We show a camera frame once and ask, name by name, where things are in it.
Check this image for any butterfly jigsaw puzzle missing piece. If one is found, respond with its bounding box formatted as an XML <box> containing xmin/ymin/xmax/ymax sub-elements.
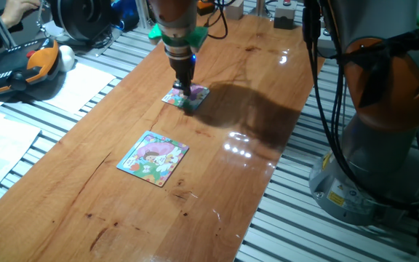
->
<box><xmin>161</xmin><ymin>82</ymin><xmax>211</xmax><ymax>113</ymax></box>

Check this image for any aluminium frame post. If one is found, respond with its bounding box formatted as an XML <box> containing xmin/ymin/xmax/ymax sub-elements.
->
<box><xmin>248</xmin><ymin>0</ymin><xmax>273</xmax><ymax>18</ymax></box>

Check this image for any orange button box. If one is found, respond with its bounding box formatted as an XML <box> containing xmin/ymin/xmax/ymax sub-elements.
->
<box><xmin>196</xmin><ymin>0</ymin><xmax>216</xmax><ymax>17</ymax></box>

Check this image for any white paper sheet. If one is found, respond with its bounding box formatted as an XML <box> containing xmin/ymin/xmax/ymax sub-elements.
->
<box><xmin>43</xmin><ymin>62</ymin><xmax>117</xmax><ymax>115</ymax></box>
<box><xmin>0</xmin><ymin>111</ymin><xmax>42</xmax><ymax>209</ymax></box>

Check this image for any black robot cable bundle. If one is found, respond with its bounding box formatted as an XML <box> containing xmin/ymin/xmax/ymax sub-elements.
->
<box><xmin>301</xmin><ymin>0</ymin><xmax>419</xmax><ymax>212</ymax></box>

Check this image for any black round reel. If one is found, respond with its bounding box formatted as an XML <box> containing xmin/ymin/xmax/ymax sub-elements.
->
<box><xmin>50</xmin><ymin>0</ymin><xmax>115</xmax><ymax>43</ymax></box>

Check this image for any beige rectangular block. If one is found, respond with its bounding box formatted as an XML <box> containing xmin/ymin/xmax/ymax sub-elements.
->
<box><xmin>225</xmin><ymin>0</ymin><xmax>245</xmax><ymax>21</ymax></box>

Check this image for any glossy wooden board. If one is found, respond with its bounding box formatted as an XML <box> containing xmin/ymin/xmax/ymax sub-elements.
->
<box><xmin>0</xmin><ymin>9</ymin><xmax>325</xmax><ymax>262</ymax></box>

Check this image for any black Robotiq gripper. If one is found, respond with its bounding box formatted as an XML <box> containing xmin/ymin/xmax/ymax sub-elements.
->
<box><xmin>168</xmin><ymin>53</ymin><xmax>197</xmax><ymax>98</ymax></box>

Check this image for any black orange teach pendant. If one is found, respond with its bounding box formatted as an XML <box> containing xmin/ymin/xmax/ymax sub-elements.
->
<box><xmin>0</xmin><ymin>37</ymin><xmax>61</xmax><ymax>98</ymax></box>

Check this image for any grey box green button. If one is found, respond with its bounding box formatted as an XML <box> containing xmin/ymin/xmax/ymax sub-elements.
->
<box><xmin>318</xmin><ymin>28</ymin><xmax>336</xmax><ymax>58</ymax></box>

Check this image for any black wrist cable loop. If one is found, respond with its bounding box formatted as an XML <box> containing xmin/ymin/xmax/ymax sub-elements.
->
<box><xmin>196</xmin><ymin>0</ymin><xmax>236</xmax><ymax>40</ymax></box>

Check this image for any bystander bare hand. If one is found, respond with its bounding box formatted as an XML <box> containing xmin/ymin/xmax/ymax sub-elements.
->
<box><xmin>0</xmin><ymin>0</ymin><xmax>43</xmax><ymax>29</ymax></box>

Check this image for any grey black box red button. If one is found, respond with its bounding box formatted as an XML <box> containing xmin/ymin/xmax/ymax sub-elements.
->
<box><xmin>273</xmin><ymin>0</ymin><xmax>299</xmax><ymax>31</ymax></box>

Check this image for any complete butterfly puzzle card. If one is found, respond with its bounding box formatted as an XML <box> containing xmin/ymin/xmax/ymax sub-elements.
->
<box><xmin>116</xmin><ymin>130</ymin><xmax>190</xmax><ymax>188</ymax></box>

